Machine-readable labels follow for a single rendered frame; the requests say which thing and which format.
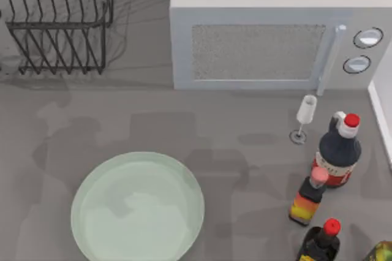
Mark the microwave knob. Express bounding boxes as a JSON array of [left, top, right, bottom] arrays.
[[342, 55, 372, 75], [353, 27, 385, 49]]

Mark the black wire dish rack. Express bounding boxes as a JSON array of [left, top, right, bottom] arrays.
[[0, 0, 116, 75]]

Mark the small pink-capped sauce bottle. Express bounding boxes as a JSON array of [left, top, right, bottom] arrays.
[[288, 166, 329, 227]]

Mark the pale green round plate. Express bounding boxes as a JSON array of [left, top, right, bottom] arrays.
[[70, 151, 205, 261]]

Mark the green yellow bottle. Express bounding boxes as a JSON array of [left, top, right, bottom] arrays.
[[361, 240, 392, 261]]

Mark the microwave door handle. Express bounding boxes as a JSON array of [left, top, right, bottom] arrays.
[[315, 23, 347, 96]]

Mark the white wine glass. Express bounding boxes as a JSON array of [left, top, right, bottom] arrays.
[[289, 94, 318, 145]]

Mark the large dark red-capped bottle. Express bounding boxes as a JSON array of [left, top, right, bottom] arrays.
[[312, 111, 363, 189]]

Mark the microwave oven door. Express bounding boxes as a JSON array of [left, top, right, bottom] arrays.
[[170, 7, 337, 91]]

